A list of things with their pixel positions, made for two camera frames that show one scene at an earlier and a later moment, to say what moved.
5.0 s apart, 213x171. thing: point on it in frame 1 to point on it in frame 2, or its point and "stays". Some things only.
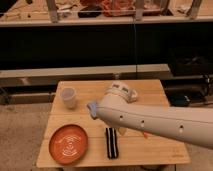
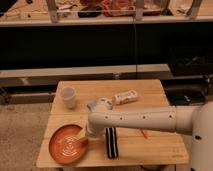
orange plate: [68, 144] stays
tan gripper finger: [122, 130] to [83, 138]
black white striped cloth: [111, 143] stays
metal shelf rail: [49, 77] stays
